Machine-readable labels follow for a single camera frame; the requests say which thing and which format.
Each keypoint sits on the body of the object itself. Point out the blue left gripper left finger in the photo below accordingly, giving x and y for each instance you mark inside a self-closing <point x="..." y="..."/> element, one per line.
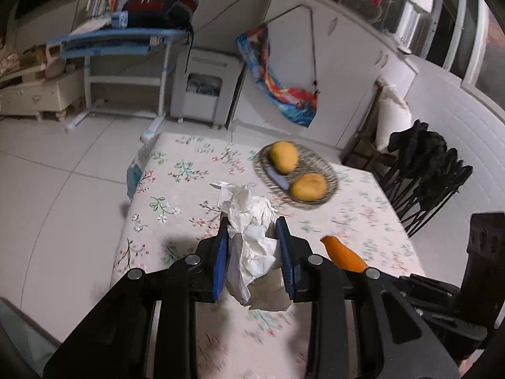
<point x="220" y="255"/>

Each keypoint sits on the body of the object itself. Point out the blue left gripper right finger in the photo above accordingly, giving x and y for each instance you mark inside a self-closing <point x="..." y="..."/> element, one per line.
<point x="285" y="240"/>

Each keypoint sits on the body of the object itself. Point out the white tissue paper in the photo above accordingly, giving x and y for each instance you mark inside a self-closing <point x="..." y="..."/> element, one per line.
<point x="254" y="276"/>

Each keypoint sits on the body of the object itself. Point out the yellow mango right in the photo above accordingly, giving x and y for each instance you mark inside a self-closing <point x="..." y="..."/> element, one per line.
<point x="309" y="187"/>

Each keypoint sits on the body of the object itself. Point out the yellow mango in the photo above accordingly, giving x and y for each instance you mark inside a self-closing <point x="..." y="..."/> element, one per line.
<point x="284" y="155"/>
<point x="309" y="187"/>

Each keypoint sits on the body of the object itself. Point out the floral white tablecloth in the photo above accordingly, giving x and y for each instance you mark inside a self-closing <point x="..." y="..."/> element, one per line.
<point x="180" y="185"/>

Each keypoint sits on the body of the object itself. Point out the woven fruit plate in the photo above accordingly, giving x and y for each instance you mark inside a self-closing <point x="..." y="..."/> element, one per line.
<point x="309" y="163"/>

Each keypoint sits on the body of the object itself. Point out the yellow mango left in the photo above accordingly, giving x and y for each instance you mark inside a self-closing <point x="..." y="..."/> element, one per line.
<point x="284" y="155"/>

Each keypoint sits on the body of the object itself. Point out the wooden chair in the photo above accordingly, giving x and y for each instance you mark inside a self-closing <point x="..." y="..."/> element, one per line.
<point x="363" y="145"/>

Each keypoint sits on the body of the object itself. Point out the colourful tote bag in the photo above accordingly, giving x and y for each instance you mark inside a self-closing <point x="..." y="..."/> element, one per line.
<point x="283" y="65"/>

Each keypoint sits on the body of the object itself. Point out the black folding chairs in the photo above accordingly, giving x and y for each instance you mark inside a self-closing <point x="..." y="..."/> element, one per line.
<point x="424" y="177"/>

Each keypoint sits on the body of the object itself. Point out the white cushion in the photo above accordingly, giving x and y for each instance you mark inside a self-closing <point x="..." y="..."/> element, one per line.
<point x="393" y="116"/>

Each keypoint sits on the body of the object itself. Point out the white air purifier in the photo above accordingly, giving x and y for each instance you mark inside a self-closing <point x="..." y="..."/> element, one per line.
<point x="204" y="84"/>

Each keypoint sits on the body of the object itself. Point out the blue study desk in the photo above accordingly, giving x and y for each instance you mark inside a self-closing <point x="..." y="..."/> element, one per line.
<point x="129" y="57"/>

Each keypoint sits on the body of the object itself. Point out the cream tv cabinet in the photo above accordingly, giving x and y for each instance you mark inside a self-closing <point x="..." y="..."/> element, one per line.
<point x="27" y="93"/>

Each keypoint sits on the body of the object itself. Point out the dark striped backpack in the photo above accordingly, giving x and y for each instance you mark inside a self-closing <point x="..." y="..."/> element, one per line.
<point x="161" y="14"/>

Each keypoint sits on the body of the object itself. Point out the white wall cabinet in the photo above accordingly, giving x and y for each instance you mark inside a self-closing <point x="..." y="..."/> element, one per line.
<point x="351" y="55"/>

